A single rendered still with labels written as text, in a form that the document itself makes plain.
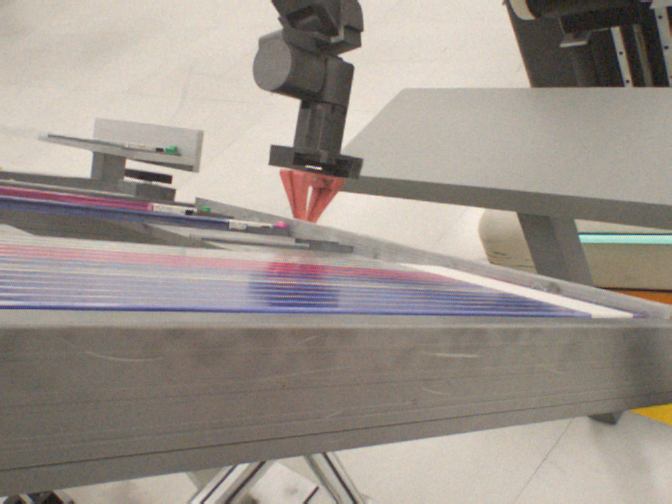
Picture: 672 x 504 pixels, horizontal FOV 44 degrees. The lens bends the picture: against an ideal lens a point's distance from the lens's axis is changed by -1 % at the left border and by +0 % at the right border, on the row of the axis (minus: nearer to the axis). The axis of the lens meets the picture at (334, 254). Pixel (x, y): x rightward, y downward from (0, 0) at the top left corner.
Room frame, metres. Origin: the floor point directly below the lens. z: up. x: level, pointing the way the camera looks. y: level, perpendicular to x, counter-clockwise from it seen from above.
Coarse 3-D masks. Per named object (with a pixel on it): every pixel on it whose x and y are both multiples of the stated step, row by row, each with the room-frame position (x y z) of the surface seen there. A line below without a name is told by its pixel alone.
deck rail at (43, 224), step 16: (64, 192) 0.95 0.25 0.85; (80, 192) 0.96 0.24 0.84; (96, 192) 0.97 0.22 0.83; (16, 224) 0.92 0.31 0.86; (32, 224) 0.92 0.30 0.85; (48, 224) 0.93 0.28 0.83; (64, 224) 0.94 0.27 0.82; (80, 224) 0.95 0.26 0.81; (96, 224) 0.96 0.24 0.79; (112, 224) 0.96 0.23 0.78; (96, 240) 0.95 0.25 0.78; (112, 240) 0.96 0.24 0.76; (128, 240) 0.97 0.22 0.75; (144, 240) 0.98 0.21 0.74; (160, 240) 0.99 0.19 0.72
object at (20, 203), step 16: (0, 208) 0.73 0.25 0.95; (16, 208) 0.73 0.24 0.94; (32, 208) 0.74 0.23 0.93; (48, 208) 0.74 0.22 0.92; (64, 208) 0.75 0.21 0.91; (80, 208) 0.75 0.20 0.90; (96, 208) 0.76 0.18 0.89; (112, 208) 0.77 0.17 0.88; (192, 224) 0.80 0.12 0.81; (208, 224) 0.81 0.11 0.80; (224, 224) 0.82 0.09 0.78
